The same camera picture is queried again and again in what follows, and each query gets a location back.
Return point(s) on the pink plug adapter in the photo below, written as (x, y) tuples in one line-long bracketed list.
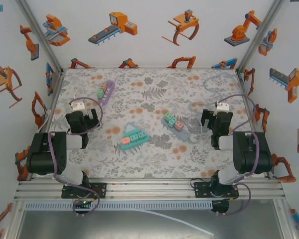
[(178, 125), (104, 86)]

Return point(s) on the teal triangular power strip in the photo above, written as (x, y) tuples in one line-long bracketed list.
[(130, 129)]

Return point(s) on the salmon orange plug adapter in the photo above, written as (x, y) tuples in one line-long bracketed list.
[(125, 141)]

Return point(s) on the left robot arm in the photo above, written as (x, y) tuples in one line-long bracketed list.
[(44, 154)]

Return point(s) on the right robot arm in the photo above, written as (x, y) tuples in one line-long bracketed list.
[(251, 154)]

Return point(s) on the green plug adapter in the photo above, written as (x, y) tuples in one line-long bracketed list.
[(100, 93)]

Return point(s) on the grey blue power strip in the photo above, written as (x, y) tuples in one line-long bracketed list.
[(183, 135)]

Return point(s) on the purple power strip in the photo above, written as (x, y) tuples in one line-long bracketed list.
[(109, 90)]

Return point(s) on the green dual USB adapter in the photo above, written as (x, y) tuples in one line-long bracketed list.
[(168, 116)]

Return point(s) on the floral tablecloth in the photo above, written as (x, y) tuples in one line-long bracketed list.
[(149, 161)]

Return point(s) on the black controller box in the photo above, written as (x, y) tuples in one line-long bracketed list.
[(220, 207), (83, 203)]

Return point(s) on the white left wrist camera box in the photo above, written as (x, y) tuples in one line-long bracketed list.
[(77, 106)]

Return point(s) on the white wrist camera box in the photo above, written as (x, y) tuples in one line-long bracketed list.
[(223, 107), (77, 106)]

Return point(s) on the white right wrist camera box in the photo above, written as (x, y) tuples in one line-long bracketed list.
[(223, 107)]

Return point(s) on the aluminium side rail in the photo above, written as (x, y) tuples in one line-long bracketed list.
[(249, 104), (55, 94)]

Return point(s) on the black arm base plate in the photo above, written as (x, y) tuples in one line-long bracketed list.
[(99, 190), (201, 189)]

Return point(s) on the aluminium frame rail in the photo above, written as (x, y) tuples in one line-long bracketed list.
[(149, 190)]

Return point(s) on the aluminium frame post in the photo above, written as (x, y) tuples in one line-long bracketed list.
[(260, 37), (40, 37)]

